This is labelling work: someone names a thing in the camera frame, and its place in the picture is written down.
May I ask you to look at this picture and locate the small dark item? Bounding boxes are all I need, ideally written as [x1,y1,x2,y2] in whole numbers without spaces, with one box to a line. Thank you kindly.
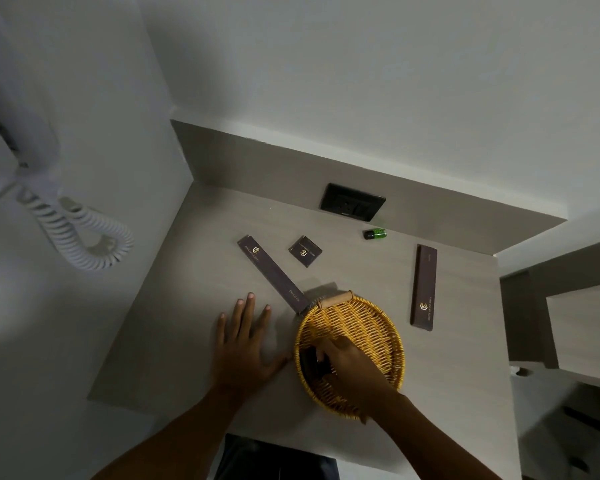
[299,346,331,386]

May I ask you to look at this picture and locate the person's left hand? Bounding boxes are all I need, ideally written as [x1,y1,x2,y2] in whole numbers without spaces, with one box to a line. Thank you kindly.
[211,293,289,402]

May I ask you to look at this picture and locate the round yellow wicker basket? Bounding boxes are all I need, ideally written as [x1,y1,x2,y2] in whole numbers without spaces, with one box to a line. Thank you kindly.
[293,291,405,421]

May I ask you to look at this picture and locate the small square dark brown box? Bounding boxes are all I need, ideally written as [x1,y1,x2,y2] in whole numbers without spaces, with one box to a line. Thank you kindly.
[288,235,323,268]

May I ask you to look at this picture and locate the person's right forearm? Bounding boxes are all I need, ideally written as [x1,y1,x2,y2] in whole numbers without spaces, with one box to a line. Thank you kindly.
[365,394,503,480]

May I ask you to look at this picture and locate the person's left forearm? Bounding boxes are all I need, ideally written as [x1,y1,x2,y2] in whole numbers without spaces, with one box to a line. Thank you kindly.
[91,388,247,480]

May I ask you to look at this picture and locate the white coiled telephone cord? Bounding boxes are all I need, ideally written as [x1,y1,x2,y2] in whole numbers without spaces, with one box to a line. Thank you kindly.
[15,185,135,272]

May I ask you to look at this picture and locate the person's dark trousers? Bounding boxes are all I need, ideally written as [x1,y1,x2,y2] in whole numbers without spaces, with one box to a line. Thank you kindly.
[214,434,341,480]

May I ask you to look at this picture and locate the white wall telephone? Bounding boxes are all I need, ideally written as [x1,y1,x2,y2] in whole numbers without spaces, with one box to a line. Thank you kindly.
[0,0,63,215]

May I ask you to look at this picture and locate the person's right hand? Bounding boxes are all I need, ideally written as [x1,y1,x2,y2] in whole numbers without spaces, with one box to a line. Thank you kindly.
[314,337,402,425]

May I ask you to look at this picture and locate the black wall socket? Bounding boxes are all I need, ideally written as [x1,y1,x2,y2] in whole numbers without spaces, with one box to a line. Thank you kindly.
[319,183,387,222]

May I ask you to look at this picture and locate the long dark brown box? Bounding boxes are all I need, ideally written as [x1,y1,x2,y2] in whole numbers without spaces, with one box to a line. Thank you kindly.
[237,235,312,315]
[410,244,438,332]

